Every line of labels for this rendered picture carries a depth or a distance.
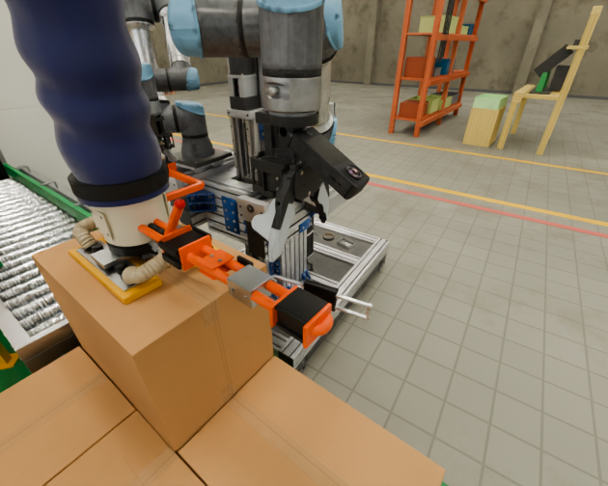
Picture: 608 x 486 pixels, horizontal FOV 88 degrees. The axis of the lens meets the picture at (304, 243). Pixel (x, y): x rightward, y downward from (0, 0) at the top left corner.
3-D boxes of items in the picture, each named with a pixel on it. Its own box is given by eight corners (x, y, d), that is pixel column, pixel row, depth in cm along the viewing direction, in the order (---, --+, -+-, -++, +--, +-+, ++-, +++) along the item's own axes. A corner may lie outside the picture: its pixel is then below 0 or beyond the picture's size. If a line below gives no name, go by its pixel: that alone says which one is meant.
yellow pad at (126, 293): (69, 256, 94) (63, 241, 91) (104, 241, 101) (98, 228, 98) (125, 306, 76) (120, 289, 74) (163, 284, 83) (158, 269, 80)
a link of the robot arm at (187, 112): (208, 134, 142) (204, 101, 134) (177, 137, 138) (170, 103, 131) (207, 128, 151) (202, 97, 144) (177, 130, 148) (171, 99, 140)
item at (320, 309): (269, 326, 58) (267, 306, 55) (295, 304, 62) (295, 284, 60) (306, 349, 53) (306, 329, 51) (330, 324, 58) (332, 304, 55)
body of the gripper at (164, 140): (156, 153, 110) (148, 117, 104) (144, 149, 115) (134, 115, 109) (176, 148, 116) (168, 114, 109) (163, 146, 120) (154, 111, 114)
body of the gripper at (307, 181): (282, 180, 54) (280, 104, 47) (325, 192, 50) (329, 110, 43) (251, 196, 48) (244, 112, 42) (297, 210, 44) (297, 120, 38)
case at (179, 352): (80, 343, 117) (30, 254, 95) (176, 287, 143) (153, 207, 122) (174, 452, 86) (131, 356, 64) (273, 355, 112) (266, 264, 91)
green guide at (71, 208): (7, 174, 266) (1, 163, 261) (22, 170, 273) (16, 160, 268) (95, 230, 185) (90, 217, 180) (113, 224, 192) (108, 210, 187)
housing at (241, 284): (227, 295, 65) (224, 278, 63) (251, 279, 70) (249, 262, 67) (251, 310, 61) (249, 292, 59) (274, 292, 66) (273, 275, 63)
